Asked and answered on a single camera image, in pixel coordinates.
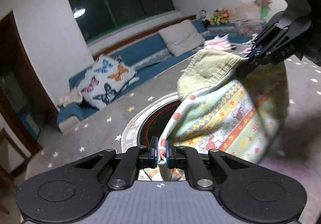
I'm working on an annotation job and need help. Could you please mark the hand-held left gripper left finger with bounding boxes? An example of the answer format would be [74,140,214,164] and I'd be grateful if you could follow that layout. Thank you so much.
[73,136,159,190]

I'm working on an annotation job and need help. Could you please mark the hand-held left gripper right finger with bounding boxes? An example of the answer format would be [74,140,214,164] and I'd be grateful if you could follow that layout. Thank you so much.
[166,137,254,190]

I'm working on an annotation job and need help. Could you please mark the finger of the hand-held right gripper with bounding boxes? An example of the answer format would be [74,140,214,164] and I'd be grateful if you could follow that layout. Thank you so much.
[247,12,291,58]
[236,53,275,79]

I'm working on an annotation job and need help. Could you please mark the colourful patterned towel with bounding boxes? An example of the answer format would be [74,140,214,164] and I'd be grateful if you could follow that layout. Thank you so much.
[138,49,290,182]

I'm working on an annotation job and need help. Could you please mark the clear plastic storage box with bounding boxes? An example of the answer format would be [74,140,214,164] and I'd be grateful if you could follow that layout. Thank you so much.
[236,18,266,37]

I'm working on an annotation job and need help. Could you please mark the pink white cloth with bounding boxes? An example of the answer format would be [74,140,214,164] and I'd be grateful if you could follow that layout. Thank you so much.
[204,34,232,50]

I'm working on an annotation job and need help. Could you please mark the orange plush toy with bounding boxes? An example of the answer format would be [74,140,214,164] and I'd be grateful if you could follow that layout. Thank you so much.
[221,8,231,25]

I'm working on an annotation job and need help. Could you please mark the grey star print tablecloth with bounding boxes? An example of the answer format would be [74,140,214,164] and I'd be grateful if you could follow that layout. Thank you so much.
[25,36,321,224]

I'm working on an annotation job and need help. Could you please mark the yellow green plush toy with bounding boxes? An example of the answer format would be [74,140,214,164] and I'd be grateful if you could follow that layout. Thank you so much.
[213,8,222,26]

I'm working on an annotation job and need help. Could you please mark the stuffed toys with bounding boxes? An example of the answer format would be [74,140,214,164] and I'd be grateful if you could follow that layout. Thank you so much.
[197,9,212,26]

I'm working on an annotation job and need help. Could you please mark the grey cushion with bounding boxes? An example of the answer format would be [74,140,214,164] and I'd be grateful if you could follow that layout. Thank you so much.
[158,20,205,57]

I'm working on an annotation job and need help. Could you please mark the butterfly print pillow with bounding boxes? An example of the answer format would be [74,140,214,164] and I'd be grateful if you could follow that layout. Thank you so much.
[80,54,139,110]

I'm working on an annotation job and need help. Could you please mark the beige crumpled cloth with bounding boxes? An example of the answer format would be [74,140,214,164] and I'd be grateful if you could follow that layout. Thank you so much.
[58,91,83,107]

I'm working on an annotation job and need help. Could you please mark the blue sofa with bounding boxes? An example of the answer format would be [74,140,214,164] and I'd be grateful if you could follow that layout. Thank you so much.
[57,19,254,126]

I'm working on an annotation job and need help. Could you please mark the green framed window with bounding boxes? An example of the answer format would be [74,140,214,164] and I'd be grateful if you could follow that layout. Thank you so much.
[64,0,176,45]

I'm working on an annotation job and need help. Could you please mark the wooden chair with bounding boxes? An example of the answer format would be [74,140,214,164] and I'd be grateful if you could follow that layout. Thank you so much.
[0,127,28,214]

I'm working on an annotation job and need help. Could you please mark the paper flower wall decoration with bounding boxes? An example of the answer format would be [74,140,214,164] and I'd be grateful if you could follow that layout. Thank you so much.
[253,0,272,20]

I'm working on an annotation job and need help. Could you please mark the dark wooden door frame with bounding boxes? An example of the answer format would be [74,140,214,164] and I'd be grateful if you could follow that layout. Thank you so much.
[0,9,59,150]

